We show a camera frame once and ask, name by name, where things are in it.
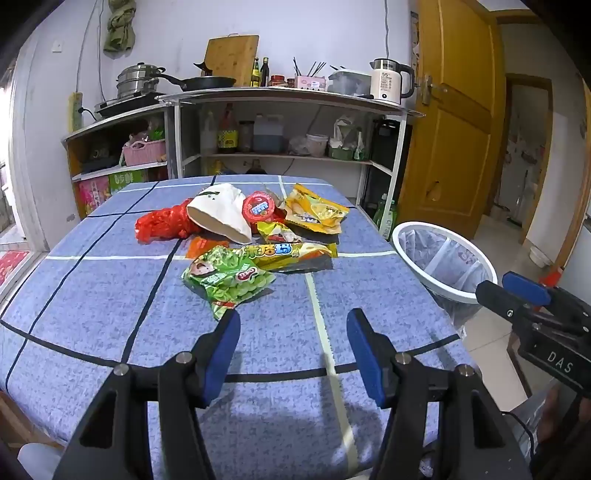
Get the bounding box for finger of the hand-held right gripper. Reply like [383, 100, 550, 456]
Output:
[475, 280, 591, 334]
[502, 271, 591, 309]

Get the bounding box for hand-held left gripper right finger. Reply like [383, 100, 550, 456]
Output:
[346, 308, 536, 480]

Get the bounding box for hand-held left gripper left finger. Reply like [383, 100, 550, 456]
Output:
[52, 310, 242, 480]

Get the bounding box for white bin with plastic liner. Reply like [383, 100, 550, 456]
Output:
[392, 222, 499, 337]

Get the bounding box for green snack packet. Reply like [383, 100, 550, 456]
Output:
[181, 246, 277, 321]

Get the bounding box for red snack packet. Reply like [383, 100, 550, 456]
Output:
[186, 235, 232, 259]

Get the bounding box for long yellow snack wrapper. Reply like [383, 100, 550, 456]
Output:
[231, 241, 339, 273]

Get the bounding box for yellow red wrapper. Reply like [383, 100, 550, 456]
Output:
[256, 220, 303, 244]

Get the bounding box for red plastic bag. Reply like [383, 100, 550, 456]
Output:
[135, 198, 204, 243]

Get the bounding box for clear cup with red lid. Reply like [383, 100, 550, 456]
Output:
[241, 190, 280, 225]

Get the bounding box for yellow snack packet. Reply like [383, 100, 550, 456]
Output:
[283, 184, 351, 234]

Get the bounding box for blue checked tablecloth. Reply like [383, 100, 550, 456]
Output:
[0, 174, 481, 480]

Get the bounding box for green plastic bottle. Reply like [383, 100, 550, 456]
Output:
[373, 194, 399, 241]

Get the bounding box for yellow wooden door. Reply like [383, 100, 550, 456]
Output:
[399, 0, 506, 241]

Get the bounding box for black appliance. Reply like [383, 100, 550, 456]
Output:
[372, 119, 411, 163]

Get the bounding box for green carton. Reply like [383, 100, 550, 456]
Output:
[109, 168, 149, 193]

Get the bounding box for pink carton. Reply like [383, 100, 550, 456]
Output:
[76, 179, 112, 217]

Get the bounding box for green basket with bags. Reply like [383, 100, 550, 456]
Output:
[328, 117, 371, 161]

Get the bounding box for pink woven basket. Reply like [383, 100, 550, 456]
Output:
[122, 138, 167, 167]

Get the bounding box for clear plastic bottle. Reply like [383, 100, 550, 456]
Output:
[201, 111, 218, 155]

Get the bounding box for red capped sauce bottle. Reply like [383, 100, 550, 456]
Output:
[217, 102, 239, 154]

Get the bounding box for translucent jerry can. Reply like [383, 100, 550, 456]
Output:
[253, 114, 284, 154]

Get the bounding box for black stove on shelf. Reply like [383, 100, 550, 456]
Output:
[82, 145, 122, 174]

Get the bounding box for white electric kettle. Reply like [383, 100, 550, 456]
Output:
[369, 58, 415, 105]

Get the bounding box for wooden side shelf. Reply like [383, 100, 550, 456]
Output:
[62, 104, 178, 219]

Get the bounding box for white metal shelf unit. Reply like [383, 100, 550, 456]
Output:
[157, 88, 426, 232]

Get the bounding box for clear lidded storage box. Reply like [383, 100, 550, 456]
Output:
[328, 69, 372, 96]

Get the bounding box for black induction cooker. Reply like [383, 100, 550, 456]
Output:
[95, 92, 167, 117]

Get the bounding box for black frying pan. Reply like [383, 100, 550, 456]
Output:
[145, 73, 237, 92]

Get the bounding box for pink chopstick holder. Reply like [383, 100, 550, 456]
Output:
[294, 75, 328, 92]

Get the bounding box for green power strip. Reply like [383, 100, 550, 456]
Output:
[68, 91, 84, 134]

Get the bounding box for steel steamer pot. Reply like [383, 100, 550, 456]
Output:
[115, 64, 166, 100]

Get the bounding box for bundle of dark chopsticks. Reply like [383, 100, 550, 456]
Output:
[292, 58, 327, 77]

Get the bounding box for wooden cutting board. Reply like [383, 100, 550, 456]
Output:
[203, 34, 260, 87]

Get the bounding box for hanging green cloth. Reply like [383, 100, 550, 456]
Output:
[102, 0, 138, 58]

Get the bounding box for black cable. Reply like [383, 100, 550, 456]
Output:
[501, 410, 543, 468]

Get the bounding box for metal door handle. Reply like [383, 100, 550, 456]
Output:
[418, 74, 448, 106]

